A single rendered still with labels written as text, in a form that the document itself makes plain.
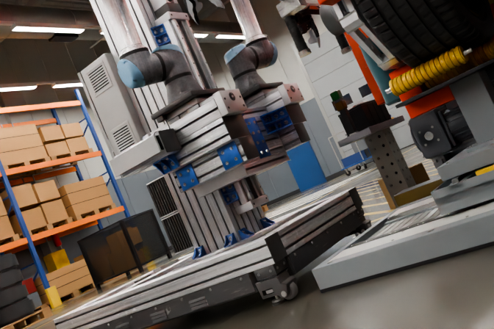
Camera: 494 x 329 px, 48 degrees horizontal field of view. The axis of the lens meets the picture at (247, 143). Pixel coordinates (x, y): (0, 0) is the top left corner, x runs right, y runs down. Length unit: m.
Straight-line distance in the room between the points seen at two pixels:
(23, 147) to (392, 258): 11.63
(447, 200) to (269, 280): 0.64
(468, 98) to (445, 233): 0.48
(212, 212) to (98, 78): 0.81
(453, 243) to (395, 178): 1.09
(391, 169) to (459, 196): 0.97
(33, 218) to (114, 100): 9.99
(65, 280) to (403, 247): 11.06
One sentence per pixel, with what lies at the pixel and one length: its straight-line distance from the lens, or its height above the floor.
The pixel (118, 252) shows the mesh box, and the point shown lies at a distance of 10.08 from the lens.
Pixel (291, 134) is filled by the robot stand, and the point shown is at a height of 0.56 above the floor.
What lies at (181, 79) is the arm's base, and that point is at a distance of 2.15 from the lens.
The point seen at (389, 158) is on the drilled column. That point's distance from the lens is 2.67.
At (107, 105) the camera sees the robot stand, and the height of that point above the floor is 1.02.
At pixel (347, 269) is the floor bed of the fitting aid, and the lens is 1.78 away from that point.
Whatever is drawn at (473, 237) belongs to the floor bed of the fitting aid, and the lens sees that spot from 1.61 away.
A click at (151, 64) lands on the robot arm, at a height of 0.98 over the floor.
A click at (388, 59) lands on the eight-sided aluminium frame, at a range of 1.87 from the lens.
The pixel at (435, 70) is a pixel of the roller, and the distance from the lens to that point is 1.81.
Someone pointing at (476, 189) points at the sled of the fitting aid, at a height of 0.13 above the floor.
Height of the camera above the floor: 0.36
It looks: 6 degrees up
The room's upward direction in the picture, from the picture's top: 24 degrees counter-clockwise
